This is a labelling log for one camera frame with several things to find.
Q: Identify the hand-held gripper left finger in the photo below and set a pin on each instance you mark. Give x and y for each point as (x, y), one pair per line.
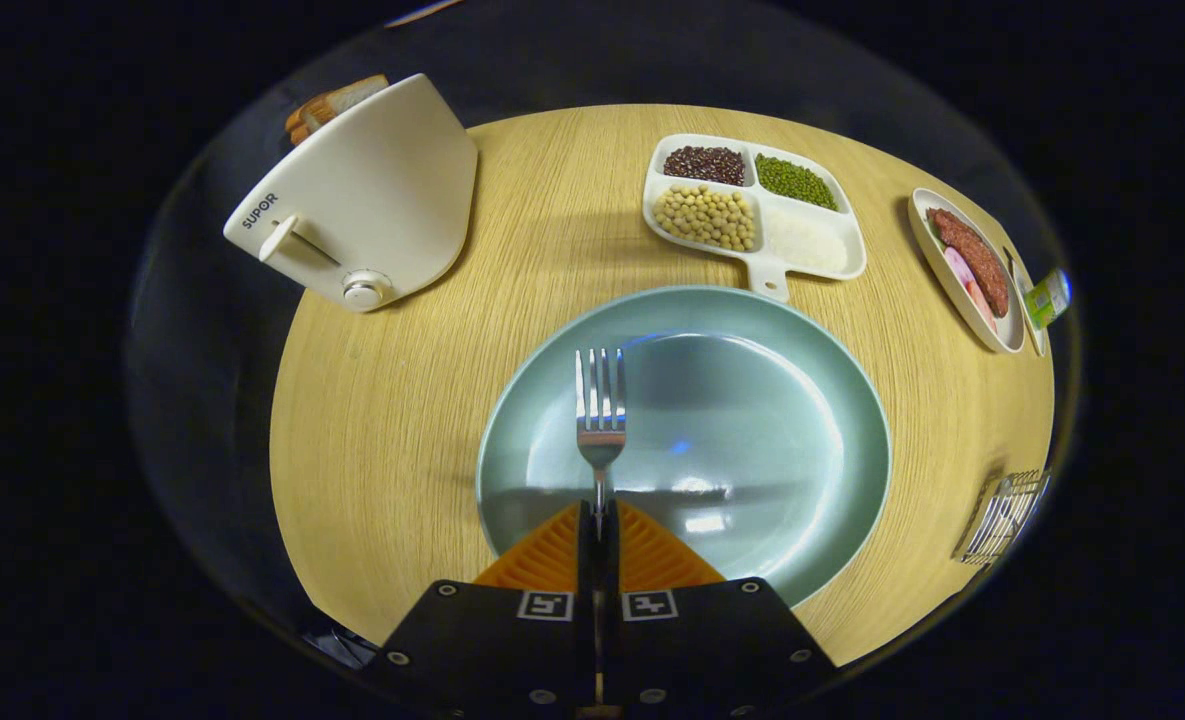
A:
(492, 640)

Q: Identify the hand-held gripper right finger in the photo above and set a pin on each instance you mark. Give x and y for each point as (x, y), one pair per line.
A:
(712, 640)

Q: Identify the silver fork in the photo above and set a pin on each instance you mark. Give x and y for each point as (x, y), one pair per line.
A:
(601, 435)

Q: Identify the light blue plate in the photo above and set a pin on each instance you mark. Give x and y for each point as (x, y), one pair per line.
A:
(752, 450)

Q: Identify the metal mesh cutlery basket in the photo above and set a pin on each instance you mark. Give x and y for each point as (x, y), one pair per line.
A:
(1002, 515)

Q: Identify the white divided dish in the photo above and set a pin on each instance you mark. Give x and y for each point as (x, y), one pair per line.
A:
(767, 275)

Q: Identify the white rice portion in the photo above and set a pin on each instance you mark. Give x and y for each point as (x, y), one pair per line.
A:
(807, 242)

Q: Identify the beige round food plate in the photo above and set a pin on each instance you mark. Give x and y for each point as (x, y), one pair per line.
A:
(992, 335)

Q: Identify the yellow soybeans portion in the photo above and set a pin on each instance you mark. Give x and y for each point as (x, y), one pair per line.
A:
(704, 218)

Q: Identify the reddish pink ham slice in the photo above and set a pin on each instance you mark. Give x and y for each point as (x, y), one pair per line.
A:
(980, 305)

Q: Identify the white square coaster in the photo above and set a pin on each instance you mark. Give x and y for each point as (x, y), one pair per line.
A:
(1030, 330)

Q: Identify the pale pink ham slice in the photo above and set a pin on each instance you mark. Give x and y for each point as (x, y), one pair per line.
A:
(957, 265)

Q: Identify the white toaster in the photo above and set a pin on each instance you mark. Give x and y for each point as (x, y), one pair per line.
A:
(382, 190)

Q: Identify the brown meat patty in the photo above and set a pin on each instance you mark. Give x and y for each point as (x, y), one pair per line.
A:
(977, 260)

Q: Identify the green mung beans portion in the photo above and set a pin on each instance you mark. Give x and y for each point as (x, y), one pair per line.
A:
(797, 182)

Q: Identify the red beans portion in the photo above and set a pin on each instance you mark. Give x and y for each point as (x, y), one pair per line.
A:
(704, 165)

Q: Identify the green drink bottle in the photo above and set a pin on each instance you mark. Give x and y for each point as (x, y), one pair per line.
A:
(1050, 298)

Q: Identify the toast bread slices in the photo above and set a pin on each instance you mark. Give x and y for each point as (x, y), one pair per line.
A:
(337, 100)

